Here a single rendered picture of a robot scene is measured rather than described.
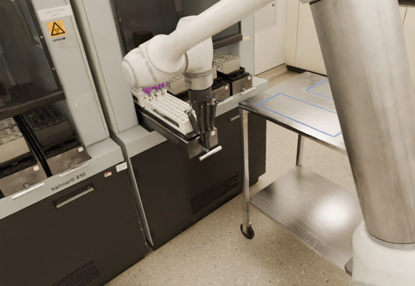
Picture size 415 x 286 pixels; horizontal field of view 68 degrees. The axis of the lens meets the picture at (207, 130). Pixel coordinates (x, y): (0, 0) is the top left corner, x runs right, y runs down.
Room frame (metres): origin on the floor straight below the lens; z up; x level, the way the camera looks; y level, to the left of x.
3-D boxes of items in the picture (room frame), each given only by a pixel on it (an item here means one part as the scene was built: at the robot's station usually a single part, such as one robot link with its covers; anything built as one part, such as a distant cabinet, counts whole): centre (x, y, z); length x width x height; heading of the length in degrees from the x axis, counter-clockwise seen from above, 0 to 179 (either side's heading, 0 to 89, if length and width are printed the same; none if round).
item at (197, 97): (0.92, 0.01, 0.96); 0.08 x 0.07 x 0.09; 126
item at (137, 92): (1.33, 0.31, 0.83); 0.30 x 0.10 x 0.06; 36
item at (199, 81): (0.92, 0.01, 1.03); 0.09 x 0.09 x 0.06
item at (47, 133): (0.98, 0.55, 0.85); 0.12 x 0.02 x 0.06; 126
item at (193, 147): (1.19, 0.21, 0.78); 0.73 x 0.14 x 0.09; 36
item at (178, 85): (1.30, 0.10, 0.85); 0.12 x 0.02 x 0.06; 126
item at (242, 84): (1.67, -0.01, 0.78); 0.73 x 0.14 x 0.09; 36
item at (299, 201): (1.01, -0.50, 0.41); 0.67 x 0.46 x 0.82; 36
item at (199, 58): (0.91, 0.02, 1.14); 0.13 x 0.11 x 0.16; 131
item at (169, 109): (1.08, 0.13, 0.83); 0.30 x 0.10 x 0.06; 36
